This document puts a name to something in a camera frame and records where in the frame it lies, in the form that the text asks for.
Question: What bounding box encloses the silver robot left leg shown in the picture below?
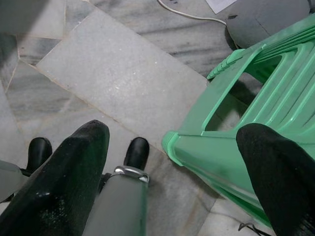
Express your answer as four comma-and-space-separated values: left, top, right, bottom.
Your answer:
0, 159, 23, 204

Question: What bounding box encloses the black robot right foot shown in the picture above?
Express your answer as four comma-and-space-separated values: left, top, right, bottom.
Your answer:
123, 137, 150, 171

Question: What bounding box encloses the green plastic chair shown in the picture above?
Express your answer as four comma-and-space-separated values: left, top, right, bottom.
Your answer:
161, 12, 315, 229

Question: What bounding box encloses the grey bean bag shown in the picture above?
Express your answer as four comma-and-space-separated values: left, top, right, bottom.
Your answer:
225, 0, 315, 49

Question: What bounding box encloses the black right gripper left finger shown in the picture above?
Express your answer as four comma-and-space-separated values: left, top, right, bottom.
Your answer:
0, 119, 111, 236

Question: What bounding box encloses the white paper sheet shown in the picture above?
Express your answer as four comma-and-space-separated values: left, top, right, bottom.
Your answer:
205, 0, 239, 15

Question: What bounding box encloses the black robot foot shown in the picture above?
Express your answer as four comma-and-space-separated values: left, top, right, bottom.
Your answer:
123, 137, 150, 171
26, 137, 53, 173

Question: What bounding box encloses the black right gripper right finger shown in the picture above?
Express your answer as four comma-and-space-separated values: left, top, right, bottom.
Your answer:
235, 123, 315, 236

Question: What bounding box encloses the black robot left foot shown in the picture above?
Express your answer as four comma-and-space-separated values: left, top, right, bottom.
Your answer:
26, 137, 53, 173

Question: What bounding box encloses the white power cable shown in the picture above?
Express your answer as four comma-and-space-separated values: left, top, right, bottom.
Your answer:
157, 0, 227, 27

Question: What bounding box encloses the thin black floor cable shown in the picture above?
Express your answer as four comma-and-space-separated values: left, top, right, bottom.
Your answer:
238, 222, 271, 236

